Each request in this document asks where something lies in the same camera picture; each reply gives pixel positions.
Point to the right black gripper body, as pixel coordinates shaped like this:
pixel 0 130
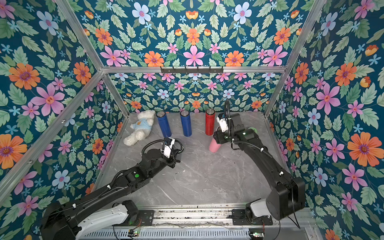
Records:
pixel 219 135

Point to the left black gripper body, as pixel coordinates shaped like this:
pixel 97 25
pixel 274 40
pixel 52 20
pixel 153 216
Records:
pixel 169 161

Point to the pink thermos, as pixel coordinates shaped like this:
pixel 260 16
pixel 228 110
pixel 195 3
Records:
pixel 214 146

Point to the red thermos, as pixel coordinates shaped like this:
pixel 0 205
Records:
pixel 210 121

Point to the blue thermos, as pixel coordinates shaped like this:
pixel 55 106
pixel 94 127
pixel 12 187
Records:
pixel 164 124
pixel 186 123

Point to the grey microfibre cloth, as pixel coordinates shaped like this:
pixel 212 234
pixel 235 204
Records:
pixel 176 147

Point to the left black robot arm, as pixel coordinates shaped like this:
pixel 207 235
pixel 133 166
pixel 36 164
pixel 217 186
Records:
pixel 75 219

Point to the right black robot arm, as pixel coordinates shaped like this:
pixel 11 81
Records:
pixel 287 194

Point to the green round lid container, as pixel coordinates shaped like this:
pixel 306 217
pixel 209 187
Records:
pixel 253 129

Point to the white teddy bear toy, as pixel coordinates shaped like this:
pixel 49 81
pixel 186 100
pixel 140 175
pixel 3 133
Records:
pixel 142 128

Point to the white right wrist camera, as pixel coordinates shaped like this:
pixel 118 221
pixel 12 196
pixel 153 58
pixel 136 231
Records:
pixel 223 123

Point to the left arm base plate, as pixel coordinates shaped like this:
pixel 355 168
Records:
pixel 142 218

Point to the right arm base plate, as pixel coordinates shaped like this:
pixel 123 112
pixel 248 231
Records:
pixel 242 217

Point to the black hook rail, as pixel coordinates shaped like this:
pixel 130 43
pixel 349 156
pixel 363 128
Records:
pixel 189 70

